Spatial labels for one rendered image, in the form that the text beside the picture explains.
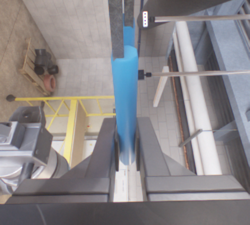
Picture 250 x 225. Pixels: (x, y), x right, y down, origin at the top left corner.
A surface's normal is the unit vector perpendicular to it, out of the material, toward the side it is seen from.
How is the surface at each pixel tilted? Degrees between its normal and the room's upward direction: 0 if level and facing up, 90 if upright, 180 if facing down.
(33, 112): 90
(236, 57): 90
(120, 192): 90
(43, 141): 0
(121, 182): 90
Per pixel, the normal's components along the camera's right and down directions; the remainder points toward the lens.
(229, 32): -0.02, -0.44
